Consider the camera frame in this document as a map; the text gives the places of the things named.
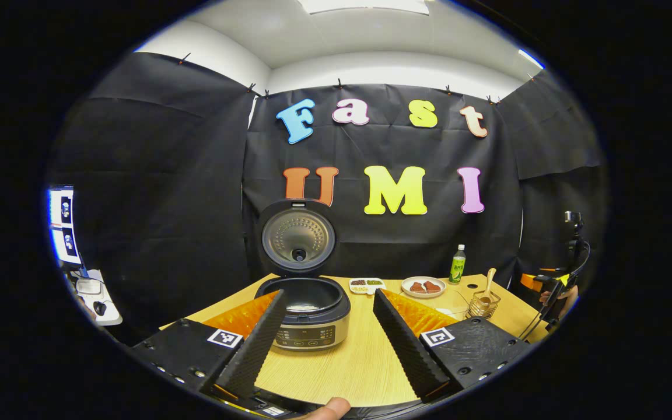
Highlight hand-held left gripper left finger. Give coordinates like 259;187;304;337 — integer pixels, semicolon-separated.
132;290;287;400

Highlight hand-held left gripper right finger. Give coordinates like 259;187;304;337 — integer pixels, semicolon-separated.
373;289;532;403

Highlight wire chopstick holder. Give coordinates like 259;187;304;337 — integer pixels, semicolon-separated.
467;290;501;320

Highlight dark grey rice cooker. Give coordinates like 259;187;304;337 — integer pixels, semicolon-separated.
254;198;352;352

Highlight clear glass rice container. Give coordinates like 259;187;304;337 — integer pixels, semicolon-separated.
432;290;471;320

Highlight white round plate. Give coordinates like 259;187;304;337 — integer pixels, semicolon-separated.
401;276;447;299

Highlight green drink bottle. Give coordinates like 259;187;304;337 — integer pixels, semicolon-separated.
449;244;467;285

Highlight white divided bean dish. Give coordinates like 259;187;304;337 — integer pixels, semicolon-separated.
349;278;386;295

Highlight white side desk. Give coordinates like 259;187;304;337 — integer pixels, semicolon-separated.
73;269;122;326

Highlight black backdrop cloth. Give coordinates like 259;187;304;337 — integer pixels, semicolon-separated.
47;51;610;342

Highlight small ceiling light panel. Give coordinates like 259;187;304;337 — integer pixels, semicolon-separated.
518;48;545;69

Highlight computer monitor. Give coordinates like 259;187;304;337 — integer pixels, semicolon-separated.
49;187;83;266

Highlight large ceiling light panel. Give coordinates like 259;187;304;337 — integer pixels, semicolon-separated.
298;0;430;15

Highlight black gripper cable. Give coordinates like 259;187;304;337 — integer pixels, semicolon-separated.
520;303;554;342

